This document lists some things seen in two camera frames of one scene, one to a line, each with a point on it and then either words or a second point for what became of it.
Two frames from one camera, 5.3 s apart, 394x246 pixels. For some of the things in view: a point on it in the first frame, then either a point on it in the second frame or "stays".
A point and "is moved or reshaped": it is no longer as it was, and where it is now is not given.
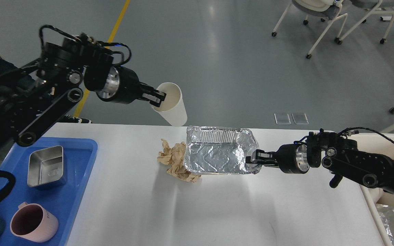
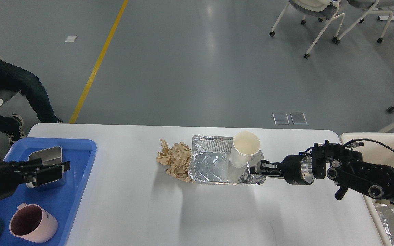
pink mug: (33, 221) stays
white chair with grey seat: (326, 10) stays
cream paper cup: (172, 109) to (246, 145)
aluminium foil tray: (214, 150) is moved or reshaped
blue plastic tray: (79, 156) stays
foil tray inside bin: (393, 226) stays
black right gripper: (292, 158) to (296, 169)
